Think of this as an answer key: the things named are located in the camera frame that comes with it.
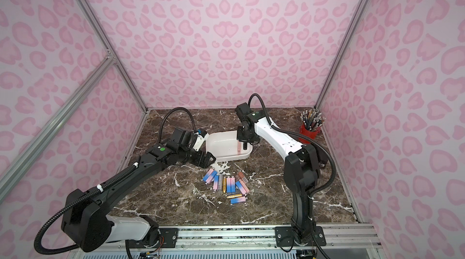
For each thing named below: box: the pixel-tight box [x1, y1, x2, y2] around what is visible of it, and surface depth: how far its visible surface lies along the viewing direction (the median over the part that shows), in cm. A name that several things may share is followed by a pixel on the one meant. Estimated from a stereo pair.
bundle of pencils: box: [299, 106, 326, 132], surface depth 95 cm
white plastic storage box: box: [205, 130, 254, 162], surface depth 103 cm
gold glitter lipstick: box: [222, 176, 228, 194], surface depth 88 cm
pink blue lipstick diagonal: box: [235, 180, 248, 196], surface depth 87 cm
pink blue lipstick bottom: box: [230, 196, 247, 204], surface depth 84 cm
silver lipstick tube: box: [217, 174, 224, 191], surface depth 88 cm
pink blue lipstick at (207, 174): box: [202, 167, 214, 182], surface depth 92 cm
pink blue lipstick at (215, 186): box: [213, 174, 220, 191], surface depth 88 cm
